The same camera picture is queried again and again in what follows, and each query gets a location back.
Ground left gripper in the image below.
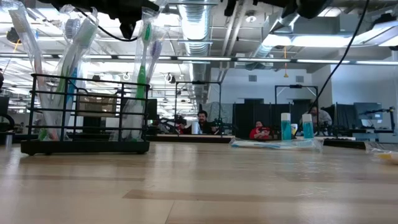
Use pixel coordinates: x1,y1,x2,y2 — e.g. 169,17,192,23
46,0,160,40

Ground packaged toothbrushes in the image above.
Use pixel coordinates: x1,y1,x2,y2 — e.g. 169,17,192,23
124,26,170,142

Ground green toothbrush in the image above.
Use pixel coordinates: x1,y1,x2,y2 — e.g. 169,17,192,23
46,7,100,141
120,6,164,142

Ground orange toothbrush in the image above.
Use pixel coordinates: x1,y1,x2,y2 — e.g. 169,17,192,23
1,0,60,141

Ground teal mouthwash bottle white cap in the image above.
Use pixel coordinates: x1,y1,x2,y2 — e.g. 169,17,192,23
280,112,292,141
302,113,315,139

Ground long ceiling light bar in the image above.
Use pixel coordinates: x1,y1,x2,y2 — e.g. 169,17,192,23
0,52,398,66

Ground black partition screens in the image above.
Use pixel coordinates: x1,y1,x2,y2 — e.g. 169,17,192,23
232,102,313,138

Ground person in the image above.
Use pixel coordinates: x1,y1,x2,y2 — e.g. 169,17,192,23
300,105,333,128
248,120,274,140
195,110,222,135

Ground wooden workstation table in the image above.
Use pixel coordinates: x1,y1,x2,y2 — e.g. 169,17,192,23
157,133,236,140

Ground wrapped blue striped toothbrush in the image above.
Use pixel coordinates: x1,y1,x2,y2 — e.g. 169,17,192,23
229,138,324,153

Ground black curved arc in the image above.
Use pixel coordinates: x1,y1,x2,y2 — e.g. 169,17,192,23
0,113,20,134

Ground desk monitor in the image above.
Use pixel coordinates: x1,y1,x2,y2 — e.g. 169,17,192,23
353,101,384,121

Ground slim yellow-headed toothbrush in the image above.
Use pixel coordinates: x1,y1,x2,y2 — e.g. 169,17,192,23
364,141,398,166

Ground silver air duct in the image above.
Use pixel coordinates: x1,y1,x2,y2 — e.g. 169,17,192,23
177,0,218,103
251,12,299,60

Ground black station frame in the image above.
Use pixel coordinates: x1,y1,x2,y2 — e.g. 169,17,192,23
175,80,223,135
274,84,320,125

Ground yellow hanging cord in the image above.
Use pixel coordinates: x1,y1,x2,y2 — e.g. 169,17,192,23
282,45,289,78

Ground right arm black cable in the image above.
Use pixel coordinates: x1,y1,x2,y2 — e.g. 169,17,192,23
306,0,370,114

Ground black wire toothbrush caddy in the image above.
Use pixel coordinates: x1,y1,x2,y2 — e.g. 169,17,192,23
20,73,151,156

